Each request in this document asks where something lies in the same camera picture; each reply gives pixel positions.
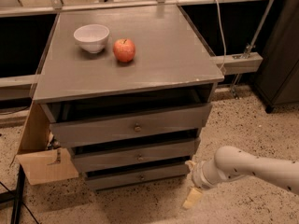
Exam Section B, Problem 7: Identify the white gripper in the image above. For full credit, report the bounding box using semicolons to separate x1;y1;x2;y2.
182;159;224;209

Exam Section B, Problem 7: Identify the grey bottom drawer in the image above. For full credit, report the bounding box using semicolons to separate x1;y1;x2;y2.
85;158;189;190

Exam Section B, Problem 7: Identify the grey drawer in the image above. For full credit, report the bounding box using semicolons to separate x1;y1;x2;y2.
85;158;189;190
72;138;200;173
50;104;211;147

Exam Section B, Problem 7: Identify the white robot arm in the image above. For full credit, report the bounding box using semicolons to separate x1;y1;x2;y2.
182;146;299;209

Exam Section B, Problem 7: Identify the grey middle drawer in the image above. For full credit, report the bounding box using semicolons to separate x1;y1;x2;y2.
72;138;200;173

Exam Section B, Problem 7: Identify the grey drawer cabinet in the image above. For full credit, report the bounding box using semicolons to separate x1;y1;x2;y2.
34;6;223;190

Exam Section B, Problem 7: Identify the grey top drawer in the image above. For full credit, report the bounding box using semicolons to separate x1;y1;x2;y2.
50;104;211;147

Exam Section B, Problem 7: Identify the dark cabinet on right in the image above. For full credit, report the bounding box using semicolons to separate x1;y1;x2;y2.
253;0;299;113

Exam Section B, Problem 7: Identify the metal diagonal strut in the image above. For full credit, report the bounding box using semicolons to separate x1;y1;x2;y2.
230;0;275;99

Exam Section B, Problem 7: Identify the red apple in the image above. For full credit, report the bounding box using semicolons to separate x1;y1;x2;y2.
113;38;135;63

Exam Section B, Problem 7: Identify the brown cardboard box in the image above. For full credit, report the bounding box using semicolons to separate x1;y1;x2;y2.
16;103;78;185

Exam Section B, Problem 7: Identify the white ceramic bowl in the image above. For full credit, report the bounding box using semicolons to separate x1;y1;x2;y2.
73;24;109;53

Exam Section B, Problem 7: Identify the black stand leg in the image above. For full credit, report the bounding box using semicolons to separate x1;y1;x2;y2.
0;164;41;224

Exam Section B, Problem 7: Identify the white hanging cable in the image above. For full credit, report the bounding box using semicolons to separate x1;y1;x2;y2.
201;0;228;75

